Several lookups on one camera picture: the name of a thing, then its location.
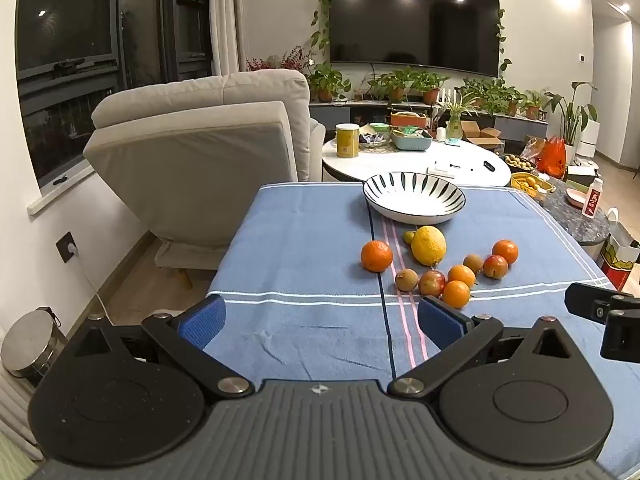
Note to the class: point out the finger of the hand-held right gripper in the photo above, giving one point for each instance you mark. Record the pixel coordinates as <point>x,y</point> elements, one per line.
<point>582,300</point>
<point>622,335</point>

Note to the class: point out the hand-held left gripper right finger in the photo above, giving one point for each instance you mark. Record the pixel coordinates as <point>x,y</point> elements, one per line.
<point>440,317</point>

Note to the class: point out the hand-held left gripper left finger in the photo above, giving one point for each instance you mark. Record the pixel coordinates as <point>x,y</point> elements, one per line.
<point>202,321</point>

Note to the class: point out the orange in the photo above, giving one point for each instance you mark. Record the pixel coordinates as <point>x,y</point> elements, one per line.
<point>456,294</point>
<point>505,251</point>
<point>376,256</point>
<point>461,275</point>

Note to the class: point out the red apple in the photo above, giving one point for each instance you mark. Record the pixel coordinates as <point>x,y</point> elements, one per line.
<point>495,266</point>
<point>431,283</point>

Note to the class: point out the brown kiwi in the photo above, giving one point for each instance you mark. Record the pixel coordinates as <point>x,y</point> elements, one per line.
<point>473,262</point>
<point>406,280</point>

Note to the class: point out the yellow lemon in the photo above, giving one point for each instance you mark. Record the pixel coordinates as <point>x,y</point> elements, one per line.
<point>429,245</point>

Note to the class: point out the small green jujube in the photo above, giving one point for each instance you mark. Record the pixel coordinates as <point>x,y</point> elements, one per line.
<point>408,237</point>

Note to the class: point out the white black striped bowl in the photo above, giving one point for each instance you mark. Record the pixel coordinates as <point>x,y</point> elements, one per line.
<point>400,211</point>

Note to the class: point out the printed paper gift bag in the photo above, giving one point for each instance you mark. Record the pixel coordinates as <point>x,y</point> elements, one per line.
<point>620,260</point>

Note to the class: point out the dark marble round table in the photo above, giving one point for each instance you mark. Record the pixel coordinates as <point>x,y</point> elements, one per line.
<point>565,220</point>

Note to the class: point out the white bottle red label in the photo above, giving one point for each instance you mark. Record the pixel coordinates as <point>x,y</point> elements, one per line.
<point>593,200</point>

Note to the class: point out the pink dish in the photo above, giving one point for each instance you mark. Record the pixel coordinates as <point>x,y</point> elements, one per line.
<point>575,196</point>

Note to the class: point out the blue striped tablecloth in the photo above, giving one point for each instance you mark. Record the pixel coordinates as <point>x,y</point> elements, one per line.
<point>300,260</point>

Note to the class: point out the green white box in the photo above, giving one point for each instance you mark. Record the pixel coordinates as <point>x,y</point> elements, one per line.
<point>582,172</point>

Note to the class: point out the yellow basket of tangerines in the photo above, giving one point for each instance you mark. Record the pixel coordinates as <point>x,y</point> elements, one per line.
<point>530,183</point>

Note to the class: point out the orange plastic bag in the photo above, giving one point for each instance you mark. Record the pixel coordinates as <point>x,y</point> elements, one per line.
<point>552,157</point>

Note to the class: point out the white notepad box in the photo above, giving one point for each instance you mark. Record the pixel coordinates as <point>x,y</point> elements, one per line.
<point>440,171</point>

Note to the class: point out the black tray of longans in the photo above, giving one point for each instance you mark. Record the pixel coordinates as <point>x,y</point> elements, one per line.
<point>520,162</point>

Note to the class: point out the black white pen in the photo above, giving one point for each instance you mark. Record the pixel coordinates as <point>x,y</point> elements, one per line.
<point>452,165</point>

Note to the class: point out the white oval coffee table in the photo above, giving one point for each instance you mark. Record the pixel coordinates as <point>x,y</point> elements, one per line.
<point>400,162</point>

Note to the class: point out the white air purifier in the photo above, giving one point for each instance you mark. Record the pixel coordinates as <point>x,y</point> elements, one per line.
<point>590,140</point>

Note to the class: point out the clear plastic bag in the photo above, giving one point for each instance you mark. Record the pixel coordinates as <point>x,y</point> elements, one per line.
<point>531,147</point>

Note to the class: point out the beige recliner armchair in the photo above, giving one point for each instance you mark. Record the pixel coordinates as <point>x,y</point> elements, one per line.
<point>200,160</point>

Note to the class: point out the steel trash can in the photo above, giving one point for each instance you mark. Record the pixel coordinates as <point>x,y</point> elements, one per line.
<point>30,345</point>

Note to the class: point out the teal plastic basket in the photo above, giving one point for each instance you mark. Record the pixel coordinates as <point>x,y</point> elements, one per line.
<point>411,142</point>

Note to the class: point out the small white cylinder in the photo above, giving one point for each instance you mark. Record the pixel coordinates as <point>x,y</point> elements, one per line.
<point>441,134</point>

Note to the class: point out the grey television console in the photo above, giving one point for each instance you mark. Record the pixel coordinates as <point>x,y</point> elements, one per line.
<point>515,127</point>

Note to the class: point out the tall leafy plant white pot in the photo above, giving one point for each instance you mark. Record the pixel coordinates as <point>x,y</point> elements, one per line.
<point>572,115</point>

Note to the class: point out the open cardboard box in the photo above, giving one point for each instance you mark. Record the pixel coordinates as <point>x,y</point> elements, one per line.
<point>480,134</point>

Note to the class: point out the plate of wrapped snacks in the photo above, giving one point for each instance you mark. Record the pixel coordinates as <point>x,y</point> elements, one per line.
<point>372,139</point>

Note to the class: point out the spider plant in glass vase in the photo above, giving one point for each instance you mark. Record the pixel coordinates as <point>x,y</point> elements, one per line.
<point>454,125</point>

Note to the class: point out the yellow canister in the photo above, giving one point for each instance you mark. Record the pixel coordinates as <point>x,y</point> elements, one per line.
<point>347,141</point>

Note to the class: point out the orange storage box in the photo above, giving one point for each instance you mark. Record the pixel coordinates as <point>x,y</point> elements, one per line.
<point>409,120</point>

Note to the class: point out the green potted plant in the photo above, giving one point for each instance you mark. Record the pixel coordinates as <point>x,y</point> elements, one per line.
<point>475,91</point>
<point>534,106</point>
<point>395,85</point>
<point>327,82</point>
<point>507,100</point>
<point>431,87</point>

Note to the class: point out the green bowl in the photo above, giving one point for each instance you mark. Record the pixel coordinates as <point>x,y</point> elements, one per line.
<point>378,127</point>

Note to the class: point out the red berry branch decoration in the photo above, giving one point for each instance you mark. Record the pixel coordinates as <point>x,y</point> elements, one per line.
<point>290,60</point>

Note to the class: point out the black framed balcony door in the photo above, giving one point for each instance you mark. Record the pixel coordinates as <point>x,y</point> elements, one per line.
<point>185,20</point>

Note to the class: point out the white curtain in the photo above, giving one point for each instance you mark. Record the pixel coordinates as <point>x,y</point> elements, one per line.
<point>225,20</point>

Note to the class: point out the dark window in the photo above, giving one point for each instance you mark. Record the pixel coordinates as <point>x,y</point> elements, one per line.
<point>65,10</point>

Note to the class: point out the dark wall socket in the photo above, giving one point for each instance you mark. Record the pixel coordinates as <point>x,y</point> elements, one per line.
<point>65,247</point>

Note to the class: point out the wall television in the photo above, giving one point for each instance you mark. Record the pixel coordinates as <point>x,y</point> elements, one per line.
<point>415,20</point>

